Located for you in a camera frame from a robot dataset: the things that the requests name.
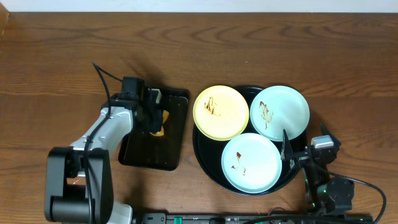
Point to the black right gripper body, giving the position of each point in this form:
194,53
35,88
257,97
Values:
304,154

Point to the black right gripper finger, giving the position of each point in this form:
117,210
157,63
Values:
324,130
287,152

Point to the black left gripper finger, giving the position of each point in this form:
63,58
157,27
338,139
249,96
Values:
156,120
146,125

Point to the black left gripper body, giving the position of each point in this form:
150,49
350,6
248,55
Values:
154,116

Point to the yellow green sponge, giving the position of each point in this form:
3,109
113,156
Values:
165,117

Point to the light blue plate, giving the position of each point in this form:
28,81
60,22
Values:
277,110
251,163

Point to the yellow plate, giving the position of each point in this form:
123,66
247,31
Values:
220,112

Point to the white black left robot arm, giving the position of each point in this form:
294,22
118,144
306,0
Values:
79,186

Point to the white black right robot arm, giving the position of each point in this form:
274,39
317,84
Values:
327,193

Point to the black rectangular tray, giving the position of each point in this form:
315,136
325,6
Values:
141,149

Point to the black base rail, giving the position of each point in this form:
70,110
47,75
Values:
163,218

